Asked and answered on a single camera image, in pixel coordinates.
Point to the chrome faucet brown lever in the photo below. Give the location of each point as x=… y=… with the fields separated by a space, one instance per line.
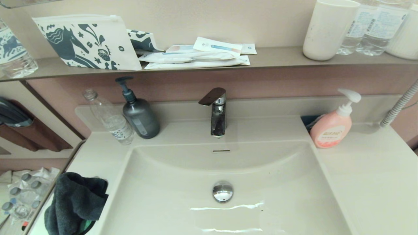
x=218 y=117

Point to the dark grey terry towel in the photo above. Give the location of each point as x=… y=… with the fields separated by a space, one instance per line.
x=75 y=199

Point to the white ceramic sink basin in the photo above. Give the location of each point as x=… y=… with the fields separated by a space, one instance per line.
x=156 y=195

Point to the long white sachet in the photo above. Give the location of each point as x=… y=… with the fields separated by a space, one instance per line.
x=196 y=64
x=169 y=58

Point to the dark grey pump bottle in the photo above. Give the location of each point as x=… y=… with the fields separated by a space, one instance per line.
x=140 y=120

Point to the white sachet blue stripe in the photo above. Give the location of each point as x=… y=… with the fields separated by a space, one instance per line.
x=215 y=45

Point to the white sachet peach print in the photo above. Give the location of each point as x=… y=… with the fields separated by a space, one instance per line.
x=178 y=48

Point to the chrome drain stopper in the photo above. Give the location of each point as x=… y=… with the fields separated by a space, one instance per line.
x=223 y=192

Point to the small white sachet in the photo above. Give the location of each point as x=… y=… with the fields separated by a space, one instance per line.
x=249 y=49

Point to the empty clear plastic bottle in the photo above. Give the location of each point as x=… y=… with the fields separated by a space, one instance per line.
x=114 y=125

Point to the dark blue packet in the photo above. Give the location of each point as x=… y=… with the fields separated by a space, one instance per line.
x=308 y=121

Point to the small blue print pouch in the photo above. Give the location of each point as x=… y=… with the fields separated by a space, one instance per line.
x=143 y=40

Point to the pink soap pump bottle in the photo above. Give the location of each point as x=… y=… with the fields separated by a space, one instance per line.
x=331 y=130

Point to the plain white cup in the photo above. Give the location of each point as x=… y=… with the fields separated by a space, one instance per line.
x=326 y=32

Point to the large horse print pouch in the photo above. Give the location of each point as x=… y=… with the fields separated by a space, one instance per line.
x=81 y=42

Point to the brown fabric holder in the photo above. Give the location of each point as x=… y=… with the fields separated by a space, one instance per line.
x=49 y=137

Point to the clear water bottle white label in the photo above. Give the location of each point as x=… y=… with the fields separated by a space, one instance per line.
x=354 y=32
x=382 y=29

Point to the black hair dryer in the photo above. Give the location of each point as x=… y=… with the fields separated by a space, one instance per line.
x=13 y=116

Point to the plastic wrapped bottle pack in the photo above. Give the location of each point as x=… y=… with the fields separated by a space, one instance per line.
x=26 y=192

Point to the clear water bottle blue print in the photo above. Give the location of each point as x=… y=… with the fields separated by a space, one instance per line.
x=16 y=55

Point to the white ribbed mug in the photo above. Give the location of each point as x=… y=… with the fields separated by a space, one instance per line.
x=406 y=39

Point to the beige wall shelf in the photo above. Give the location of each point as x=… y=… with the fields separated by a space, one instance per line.
x=277 y=57

